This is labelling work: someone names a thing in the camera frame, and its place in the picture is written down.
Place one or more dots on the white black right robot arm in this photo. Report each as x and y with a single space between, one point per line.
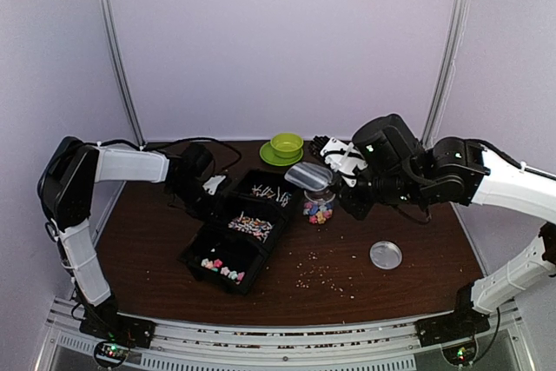
385 163

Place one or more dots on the silver metal scoop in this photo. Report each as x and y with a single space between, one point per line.
309 176

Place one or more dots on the green saucer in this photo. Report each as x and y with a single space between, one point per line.
268 155

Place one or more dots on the silver jar lid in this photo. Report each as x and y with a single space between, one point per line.
385 255

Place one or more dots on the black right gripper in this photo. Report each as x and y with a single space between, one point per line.
345 174

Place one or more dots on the aluminium frame post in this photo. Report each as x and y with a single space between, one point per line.
455 34
122 82

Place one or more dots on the right aluminium frame post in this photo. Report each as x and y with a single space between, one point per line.
455 34

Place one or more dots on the green bowl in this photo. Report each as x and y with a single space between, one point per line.
286 145

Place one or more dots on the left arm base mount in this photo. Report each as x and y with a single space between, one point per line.
118 334

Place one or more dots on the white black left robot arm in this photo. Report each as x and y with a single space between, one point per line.
67 190

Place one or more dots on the left aluminium frame post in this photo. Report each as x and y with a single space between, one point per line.
122 82

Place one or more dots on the front aluminium rail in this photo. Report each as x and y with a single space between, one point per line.
387 345

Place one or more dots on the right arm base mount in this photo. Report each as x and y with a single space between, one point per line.
456 331

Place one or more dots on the clear plastic jar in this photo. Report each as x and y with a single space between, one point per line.
318 206

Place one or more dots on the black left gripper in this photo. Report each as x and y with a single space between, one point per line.
209 213

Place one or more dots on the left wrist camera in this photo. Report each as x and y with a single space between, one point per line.
214 184

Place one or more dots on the black three-compartment candy tray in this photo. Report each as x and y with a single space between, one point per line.
231 248

